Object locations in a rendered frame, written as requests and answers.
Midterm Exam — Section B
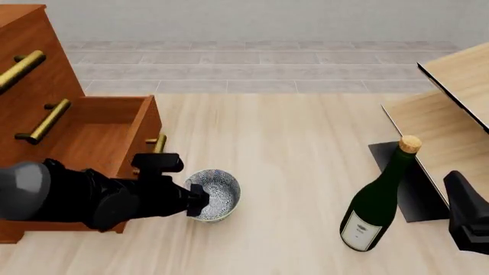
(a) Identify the dark green wine bottle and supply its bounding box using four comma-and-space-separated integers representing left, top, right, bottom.
339, 134, 423, 253

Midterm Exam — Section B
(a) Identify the wooden cabinet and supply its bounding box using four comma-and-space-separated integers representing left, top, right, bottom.
0, 4, 166, 244

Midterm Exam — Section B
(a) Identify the closed wooden drawer, long handle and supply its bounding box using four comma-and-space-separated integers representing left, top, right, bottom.
0, 16, 87, 115

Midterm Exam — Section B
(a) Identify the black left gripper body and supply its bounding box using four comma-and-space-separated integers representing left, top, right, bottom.
186, 183, 211, 218

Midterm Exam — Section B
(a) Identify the small brass drawer handle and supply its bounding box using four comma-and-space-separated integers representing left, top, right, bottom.
144, 133, 168, 156

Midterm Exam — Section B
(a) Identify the blue white patterned bowl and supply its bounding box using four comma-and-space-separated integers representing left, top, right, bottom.
183, 169, 242, 225

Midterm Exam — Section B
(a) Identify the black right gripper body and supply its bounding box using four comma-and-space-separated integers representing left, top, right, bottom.
447, 206, 489, 254

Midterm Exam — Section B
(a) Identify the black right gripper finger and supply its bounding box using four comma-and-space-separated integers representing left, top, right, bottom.
442, 170, 484, 228

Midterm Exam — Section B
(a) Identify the long brass drawer handle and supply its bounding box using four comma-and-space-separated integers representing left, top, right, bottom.
0, 50, 47, 96

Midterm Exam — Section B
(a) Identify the closed wooden drawer, short handle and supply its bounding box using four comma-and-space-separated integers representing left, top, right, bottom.
0, 95, 83, 170

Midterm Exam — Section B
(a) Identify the open wooden drawer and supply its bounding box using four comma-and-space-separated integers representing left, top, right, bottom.
45, 94, 166, 235

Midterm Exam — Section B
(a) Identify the pale wooden wine rack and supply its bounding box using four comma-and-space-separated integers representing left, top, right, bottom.
368, 41, 489, 225

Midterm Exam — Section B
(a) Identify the medium brass drawer handle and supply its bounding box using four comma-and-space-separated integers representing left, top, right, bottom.
14, 98, 73, 146

